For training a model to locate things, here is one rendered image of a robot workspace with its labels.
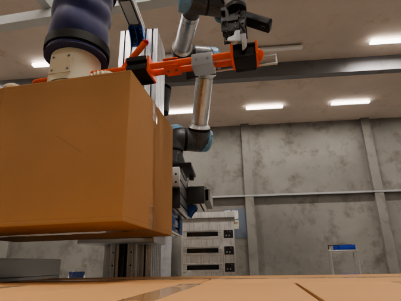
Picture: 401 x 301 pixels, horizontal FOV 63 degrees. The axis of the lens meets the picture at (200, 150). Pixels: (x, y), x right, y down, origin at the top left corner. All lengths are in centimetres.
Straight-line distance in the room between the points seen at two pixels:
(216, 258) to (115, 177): 771
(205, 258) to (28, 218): 769
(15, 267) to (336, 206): 1154
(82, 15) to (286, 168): 1130
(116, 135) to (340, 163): 1208
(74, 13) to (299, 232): 1112
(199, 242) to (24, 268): 734
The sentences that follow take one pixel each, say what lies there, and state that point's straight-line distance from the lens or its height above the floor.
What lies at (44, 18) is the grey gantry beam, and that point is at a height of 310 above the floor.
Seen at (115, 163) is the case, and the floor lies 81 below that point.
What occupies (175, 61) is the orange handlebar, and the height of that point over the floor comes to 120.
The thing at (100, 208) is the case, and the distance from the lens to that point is 81.
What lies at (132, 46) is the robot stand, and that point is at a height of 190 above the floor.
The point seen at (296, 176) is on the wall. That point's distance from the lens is 1222.
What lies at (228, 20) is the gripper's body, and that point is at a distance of 115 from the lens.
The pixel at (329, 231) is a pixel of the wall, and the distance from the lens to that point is 1212.
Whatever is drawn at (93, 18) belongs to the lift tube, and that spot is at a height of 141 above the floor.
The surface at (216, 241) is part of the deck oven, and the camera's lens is 847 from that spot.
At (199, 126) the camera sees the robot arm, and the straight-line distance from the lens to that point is 168.
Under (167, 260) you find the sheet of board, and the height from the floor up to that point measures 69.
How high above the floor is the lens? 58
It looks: 19 degrees up
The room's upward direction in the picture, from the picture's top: 1 degrees counter-clockwise
